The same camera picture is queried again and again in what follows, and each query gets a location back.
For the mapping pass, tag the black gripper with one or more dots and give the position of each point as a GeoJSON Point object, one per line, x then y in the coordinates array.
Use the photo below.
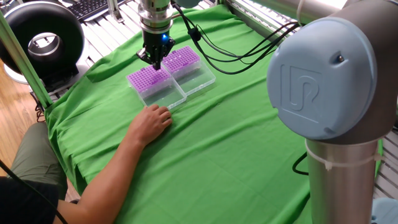
{"type": "Point", "coordinates": [152, 39]}

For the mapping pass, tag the clear tip box holding tips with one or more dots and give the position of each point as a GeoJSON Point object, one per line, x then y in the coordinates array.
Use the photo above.
{"type": "Point", "coordinates": [186, 60]}

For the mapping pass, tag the clear tip box purple rack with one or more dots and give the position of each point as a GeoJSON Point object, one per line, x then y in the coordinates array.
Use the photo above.
{"type": "Point", "coordinates": [146, 81]}

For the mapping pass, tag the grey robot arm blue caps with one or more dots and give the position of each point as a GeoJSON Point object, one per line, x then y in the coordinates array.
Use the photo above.
{"type": "Point", "coordinates": [320, 77]}

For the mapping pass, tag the person's bare forearm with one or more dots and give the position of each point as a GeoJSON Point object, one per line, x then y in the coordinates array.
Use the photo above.
{"type": "Point", "coordinates": [102, 186]}

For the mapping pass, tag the person's bare hand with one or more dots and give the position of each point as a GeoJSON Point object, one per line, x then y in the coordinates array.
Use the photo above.
{"type": "Point", "coordinates": [149, 124]}

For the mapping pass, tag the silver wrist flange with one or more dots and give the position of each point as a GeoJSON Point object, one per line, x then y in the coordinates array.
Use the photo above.
{"type": "Point", "coordinates": [155, 18]}

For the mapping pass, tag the small metal stand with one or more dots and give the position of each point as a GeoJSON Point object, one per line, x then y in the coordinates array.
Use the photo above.
{"type": "Point", "coordinates": [113, 9]}

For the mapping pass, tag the black computer keyboard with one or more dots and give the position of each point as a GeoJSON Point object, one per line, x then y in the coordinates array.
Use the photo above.
{"type": "Point", "coordinates": [90, 7]}

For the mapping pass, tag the green table cloth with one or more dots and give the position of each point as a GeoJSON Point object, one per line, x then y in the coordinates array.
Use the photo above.
{"type": "Point", "coordinates": [217, 140]}

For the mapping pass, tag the olive trousers leg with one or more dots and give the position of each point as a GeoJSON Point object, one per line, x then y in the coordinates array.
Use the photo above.
{"type": "Point", "coordinates": [34, 158]}

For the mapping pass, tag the black shirt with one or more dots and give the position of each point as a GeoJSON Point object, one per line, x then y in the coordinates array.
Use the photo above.
{"type": "Point", "coordinates": [25, 205]}

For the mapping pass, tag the green wrapped frame post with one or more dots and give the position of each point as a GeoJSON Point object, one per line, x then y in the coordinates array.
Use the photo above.
{"type": "Point", "coordinates": [25, 62]}

